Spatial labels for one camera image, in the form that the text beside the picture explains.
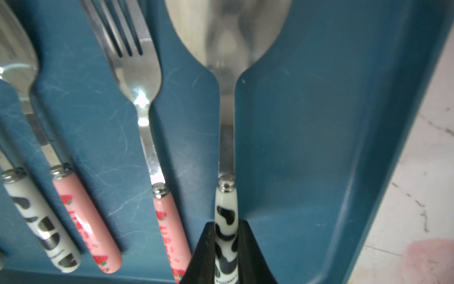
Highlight pink handled fork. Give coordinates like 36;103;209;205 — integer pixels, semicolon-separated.
81;1;192;283

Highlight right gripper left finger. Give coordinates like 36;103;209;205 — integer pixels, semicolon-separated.
180;222;215;284

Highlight pink floral table mat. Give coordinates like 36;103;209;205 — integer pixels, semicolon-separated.
349;36;454;284

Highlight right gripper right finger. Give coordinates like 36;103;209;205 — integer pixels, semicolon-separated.
238;220;278;284

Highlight teal plastic tray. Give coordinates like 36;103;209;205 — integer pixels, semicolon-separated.
1;1;454;284

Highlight cow pattern handled fork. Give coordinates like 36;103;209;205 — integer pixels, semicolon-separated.
1;153;82;273

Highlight pink handled spoon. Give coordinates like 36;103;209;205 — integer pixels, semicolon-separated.
1;1;122;273

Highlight cow pattern handled spoon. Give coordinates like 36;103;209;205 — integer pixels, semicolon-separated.
166;1;292;284

